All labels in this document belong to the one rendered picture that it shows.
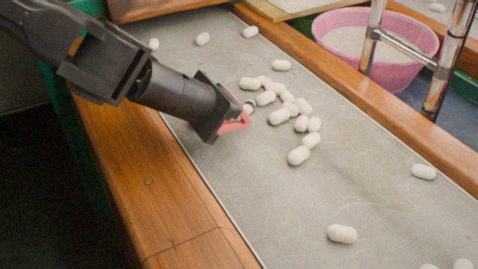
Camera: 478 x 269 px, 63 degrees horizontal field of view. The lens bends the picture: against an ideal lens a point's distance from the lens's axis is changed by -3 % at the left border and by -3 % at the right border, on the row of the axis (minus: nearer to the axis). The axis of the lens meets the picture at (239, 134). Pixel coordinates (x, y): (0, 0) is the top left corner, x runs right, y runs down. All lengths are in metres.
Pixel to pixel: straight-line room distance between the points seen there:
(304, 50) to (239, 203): 0.39
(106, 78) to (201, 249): 0.21
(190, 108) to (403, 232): 0.31
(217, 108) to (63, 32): 0.21
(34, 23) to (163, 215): 0.25
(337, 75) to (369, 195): 0.26
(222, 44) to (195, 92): 0.37
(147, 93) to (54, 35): 0.12
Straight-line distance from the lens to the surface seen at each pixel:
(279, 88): 0.70
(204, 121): 0.54
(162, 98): 0.49
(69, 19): 0.45
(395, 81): 0.86
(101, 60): 0.45
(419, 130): 0.65
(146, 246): 0.47
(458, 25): 0.62
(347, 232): 0.49
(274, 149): 0.60
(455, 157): 0.63
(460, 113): 0.89
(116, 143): 0.60
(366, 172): 0.59
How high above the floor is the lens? 1.14
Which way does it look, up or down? 40 degrees down
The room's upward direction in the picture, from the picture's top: straight up
